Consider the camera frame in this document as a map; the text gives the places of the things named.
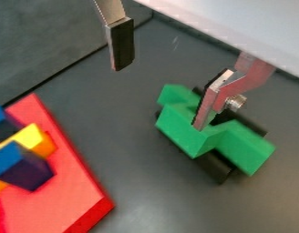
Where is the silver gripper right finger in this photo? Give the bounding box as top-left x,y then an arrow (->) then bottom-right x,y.
192,52 -> 277,130

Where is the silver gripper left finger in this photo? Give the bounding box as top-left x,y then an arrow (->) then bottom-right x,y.
92,0 -> 135,71

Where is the green stepped block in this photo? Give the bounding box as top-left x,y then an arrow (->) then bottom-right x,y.
156,85 -> 275,176

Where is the red base board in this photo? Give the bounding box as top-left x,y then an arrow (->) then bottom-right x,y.
0,94 -> 115,233

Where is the yellow arch bar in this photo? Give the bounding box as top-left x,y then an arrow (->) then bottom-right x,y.
0,122 -> 59,198

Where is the blue post left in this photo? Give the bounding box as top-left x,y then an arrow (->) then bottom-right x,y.
0,139 -> 35,178

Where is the blue post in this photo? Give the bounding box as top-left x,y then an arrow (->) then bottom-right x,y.
0,107 -> 20,142
0,139 -> 35,178

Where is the blue post right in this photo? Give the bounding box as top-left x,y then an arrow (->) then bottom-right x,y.
0,107 -> 20,142

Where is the purple post right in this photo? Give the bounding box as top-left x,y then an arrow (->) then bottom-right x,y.
0,154 -> 53,191

